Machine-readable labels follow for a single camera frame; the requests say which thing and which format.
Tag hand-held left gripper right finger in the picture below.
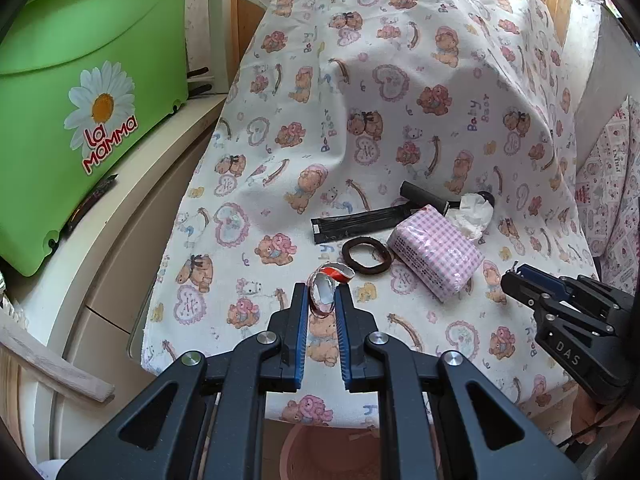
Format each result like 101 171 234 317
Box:
334 285 583 480

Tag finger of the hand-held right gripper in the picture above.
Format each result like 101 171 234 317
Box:
501 271 551 313
515 262 581 297

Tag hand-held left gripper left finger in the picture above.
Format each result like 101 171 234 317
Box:
57 282 308 480

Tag red and white wrapper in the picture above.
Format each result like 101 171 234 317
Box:
306 262 355 317

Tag brown hair tie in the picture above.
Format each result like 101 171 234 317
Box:
342 236 396 277

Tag white tissue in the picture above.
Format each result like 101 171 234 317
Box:
445 192 496 241

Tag pink checkered tissue packet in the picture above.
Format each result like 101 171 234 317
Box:
387 205 486 303

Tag pink plastic basket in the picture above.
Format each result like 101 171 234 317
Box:
279 422 441 480

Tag person's right hand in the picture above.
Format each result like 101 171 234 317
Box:
572 390 626 443

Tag pink patterned cloth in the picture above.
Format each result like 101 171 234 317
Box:
575 95 640 291

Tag black flat packet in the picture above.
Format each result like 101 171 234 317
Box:
310 205 416 246

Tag white cabinet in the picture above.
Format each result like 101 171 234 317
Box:
0 92 231 461

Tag dark flat strip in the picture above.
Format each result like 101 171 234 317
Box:
65 174 119 233

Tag wooden stick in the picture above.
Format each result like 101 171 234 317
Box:
0 317 116 403

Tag bear printed cloth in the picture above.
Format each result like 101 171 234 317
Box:
140 0 601 428

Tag green plastic bucket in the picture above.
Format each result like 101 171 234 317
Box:
0 0 203 278

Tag black handled tool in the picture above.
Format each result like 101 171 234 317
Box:
399 181 497 212

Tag black handles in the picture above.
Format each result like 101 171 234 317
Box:
186 66 211 97

